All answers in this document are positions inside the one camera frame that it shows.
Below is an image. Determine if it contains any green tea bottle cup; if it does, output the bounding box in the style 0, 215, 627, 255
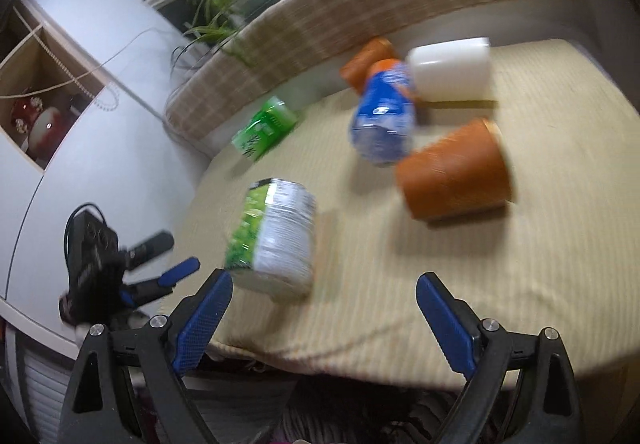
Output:
231, 97, 298, 161

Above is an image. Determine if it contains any near orange paper cup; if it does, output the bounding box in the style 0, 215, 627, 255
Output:
395, 118, 514, 221

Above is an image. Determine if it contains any orange paper cup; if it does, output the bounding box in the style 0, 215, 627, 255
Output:
340, 37, 397, 94
395, 118, 514, 221

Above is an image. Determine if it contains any far orange paper cup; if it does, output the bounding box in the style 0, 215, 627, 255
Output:
340, 37, 397, 94

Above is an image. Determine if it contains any white paper cup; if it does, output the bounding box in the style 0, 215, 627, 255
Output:
406, 37, 491, 103

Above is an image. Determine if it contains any red white vase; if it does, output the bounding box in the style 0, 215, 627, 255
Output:
10, 97, 72, 160

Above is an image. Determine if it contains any striped yellow mat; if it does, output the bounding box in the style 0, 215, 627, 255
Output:
162, 40, 639, 388

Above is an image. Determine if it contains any blue label water bottle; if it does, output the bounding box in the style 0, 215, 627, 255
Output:
349, 59, 416, 166

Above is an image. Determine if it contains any beige plaid cloth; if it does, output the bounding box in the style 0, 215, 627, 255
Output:
164, 0, 582, 143

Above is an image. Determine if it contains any white cable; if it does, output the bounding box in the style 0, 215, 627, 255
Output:
0, 27, 174, 126

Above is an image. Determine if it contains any white bead string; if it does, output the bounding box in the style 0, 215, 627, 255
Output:
12, 3, 122, 113

